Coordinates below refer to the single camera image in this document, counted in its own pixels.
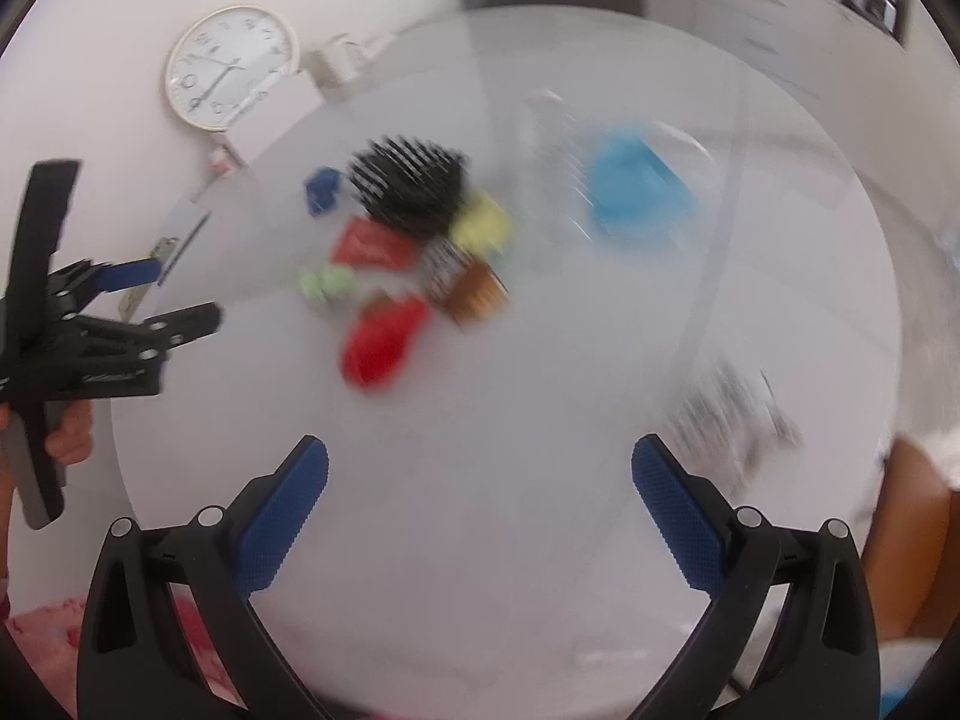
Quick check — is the white drawer cabinet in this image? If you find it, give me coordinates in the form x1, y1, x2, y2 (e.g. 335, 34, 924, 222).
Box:
694, 0, 905, 128

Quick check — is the white flat box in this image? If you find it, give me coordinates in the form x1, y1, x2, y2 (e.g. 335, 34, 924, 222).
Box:
225, 75, 335, 160

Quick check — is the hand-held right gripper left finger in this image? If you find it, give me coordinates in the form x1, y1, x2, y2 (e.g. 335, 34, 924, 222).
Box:
77, 435, 331, 720

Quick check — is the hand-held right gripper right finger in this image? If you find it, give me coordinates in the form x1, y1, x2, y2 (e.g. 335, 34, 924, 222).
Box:
631, 433, 882, 720

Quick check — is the small blue wrapper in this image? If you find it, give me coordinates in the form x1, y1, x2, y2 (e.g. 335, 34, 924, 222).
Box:
304, 167, 344, 218

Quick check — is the person's bare leg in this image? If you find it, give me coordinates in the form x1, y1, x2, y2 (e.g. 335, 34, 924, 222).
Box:
862, 435, 960, 642

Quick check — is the framed picture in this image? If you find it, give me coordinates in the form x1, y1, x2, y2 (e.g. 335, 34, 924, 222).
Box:
844, 0, 899, 36

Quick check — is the grey crumpled wrapper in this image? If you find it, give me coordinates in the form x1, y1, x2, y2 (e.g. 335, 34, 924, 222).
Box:
667, 364, 803, 475

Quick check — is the round white wall clock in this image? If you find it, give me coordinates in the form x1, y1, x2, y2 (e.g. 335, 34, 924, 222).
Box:
165, 5, 301, 130

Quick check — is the black hairbrush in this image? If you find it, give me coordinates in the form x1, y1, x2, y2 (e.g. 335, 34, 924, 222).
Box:
349, 136, 470, 237

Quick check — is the clear plastic bottle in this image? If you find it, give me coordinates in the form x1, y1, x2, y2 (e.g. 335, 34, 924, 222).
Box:
521, 90, 595, 235

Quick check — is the person's left hand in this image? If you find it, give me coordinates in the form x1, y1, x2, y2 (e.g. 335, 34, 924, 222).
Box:
45, 401, 95, 466

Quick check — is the blue face mask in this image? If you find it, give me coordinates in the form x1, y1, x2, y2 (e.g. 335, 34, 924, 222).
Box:
585, 131, 696, 237

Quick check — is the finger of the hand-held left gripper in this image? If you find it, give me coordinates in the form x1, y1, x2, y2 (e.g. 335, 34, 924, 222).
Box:
75, 302, 224, 365
49, 259, 162, 301

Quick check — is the small green item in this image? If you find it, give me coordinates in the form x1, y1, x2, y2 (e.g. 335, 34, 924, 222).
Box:
300, 266, 355, 305

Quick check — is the pink patterned cloth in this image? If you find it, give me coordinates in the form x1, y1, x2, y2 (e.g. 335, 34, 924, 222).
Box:
6, 592, 226, 720

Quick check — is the red flat packet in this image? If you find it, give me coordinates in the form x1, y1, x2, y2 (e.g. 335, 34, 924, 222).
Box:
334, 216, 417, 271

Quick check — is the brown striped snack wrapper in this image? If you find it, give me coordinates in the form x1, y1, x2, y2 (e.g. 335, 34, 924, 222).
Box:
418, 237, 512, 331

